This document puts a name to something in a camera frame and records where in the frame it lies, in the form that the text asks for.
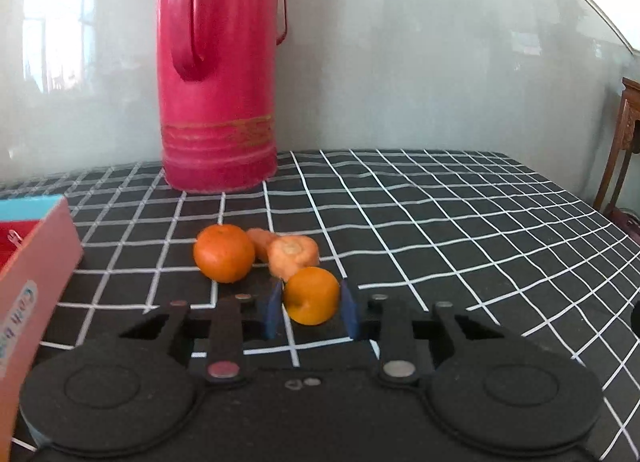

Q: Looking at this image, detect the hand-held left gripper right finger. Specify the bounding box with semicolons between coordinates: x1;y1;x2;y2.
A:
340;279;507;385

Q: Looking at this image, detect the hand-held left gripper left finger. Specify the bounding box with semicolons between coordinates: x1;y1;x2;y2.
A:
120;281;284;384

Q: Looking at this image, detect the orange mandarin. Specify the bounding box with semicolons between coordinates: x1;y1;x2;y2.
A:
193;224;256;284
283;267;341;326

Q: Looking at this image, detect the green and red cardboard box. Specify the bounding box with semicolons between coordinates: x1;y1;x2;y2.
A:
0;195;84;395

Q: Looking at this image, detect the carrot piece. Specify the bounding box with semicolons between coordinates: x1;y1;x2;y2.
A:
266;235;320;280
246;227;279;263

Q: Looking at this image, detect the black checked tablecloth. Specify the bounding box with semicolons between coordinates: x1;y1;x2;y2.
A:
0;148;640;462

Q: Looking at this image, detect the brown wooden chair right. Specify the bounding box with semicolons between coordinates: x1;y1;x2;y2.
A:
592;76;640;245

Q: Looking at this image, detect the red thermos flask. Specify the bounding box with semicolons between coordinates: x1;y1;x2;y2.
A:
156;0;289;193

